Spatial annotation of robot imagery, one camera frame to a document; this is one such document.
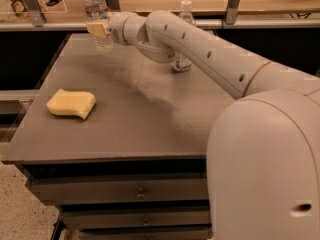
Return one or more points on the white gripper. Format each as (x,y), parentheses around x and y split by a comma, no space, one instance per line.
(116,28)

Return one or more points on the bottom grey drawer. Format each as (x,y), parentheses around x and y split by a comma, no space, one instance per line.
(198,232)

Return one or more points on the clear ribbed water bottle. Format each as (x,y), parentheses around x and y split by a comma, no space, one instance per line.
(97,10)

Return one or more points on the yellow green sponge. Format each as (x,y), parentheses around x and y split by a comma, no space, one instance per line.
(71,103)

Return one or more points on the labelled clear water bottle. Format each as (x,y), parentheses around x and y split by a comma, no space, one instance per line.
(181,63)

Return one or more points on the colourful box on shelf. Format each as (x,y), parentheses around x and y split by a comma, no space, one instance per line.
(22,11)

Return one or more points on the middle grey drawer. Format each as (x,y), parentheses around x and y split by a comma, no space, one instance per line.
(137,218)

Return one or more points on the grey drawer cabinet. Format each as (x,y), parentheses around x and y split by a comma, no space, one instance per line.
(146,120)

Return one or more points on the grey drawer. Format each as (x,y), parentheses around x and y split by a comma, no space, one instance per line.
(137,218)
(198,232)
(119,189)

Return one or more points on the wooden shelf with metal posts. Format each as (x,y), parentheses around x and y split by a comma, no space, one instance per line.
(70,14)

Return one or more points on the small black object on shelf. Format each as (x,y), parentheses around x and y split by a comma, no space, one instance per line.
(51,3)

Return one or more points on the top grey drawer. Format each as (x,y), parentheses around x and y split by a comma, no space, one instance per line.
(119,189)

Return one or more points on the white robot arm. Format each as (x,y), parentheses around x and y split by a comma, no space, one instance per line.
(263,152)

